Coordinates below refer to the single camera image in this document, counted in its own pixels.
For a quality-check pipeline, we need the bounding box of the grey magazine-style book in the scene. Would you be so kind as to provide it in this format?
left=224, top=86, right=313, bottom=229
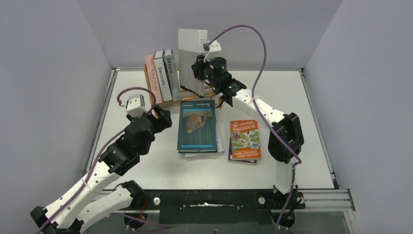
left=163, top=49, right=181, bottom=101

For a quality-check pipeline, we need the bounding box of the large grey white book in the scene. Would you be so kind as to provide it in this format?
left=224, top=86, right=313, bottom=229
left=178, top=29, right=208, bottom=98

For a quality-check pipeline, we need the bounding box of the teal book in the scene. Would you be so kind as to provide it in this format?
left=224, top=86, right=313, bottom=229
left=177, top=99, right=218, bottom=154

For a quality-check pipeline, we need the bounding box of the brown Decorate Furniture book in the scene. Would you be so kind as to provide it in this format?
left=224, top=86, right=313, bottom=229
left=153, top=50, right=172, bottom=102

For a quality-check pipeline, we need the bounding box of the pink Warm Chord book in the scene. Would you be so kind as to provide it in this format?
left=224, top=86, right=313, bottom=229
left=145, top=55, right=163, bottom=104

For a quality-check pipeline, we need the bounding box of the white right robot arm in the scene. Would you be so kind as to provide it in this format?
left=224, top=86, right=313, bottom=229
left=191, top=55, right=304, bottom=208

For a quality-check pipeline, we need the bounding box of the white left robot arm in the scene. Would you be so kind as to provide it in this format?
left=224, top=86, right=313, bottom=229
left=30, top=106, right=172, bottom=234

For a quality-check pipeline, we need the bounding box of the wooden book rack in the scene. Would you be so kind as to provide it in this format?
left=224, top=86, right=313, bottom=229
left=143, top=65, right=215, bottom=105

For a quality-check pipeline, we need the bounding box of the white booklet under teal book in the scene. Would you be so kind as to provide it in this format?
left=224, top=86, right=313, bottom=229
left=185, top=126, right=224, bottom=159

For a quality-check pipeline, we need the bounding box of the purple book under orange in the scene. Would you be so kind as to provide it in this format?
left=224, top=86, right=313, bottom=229
left=227, top=140, right=257, bottom=165

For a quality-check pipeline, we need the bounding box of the orange Treehouse book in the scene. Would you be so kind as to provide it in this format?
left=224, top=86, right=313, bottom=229
left=230, top=119, right=262, bottom=161

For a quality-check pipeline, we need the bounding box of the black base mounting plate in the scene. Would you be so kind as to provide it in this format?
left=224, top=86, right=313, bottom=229
left=124, top=189, right=306, bottom=225

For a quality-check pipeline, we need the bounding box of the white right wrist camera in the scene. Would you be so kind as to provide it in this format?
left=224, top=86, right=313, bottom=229
left=203, top=40, right=222, bottom=62

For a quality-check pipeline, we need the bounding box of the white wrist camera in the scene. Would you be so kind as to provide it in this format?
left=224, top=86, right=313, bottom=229
left=119, top=94, right=149, bottom=118
left=203, top=40, right=222, bottom=62

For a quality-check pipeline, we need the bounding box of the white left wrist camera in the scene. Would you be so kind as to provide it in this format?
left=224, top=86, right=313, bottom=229
left=119, top=94, right=149, bottom=118

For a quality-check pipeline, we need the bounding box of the aluminium frame rail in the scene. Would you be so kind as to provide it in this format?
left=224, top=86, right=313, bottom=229
left=59, top=67, right=359, bottom=234

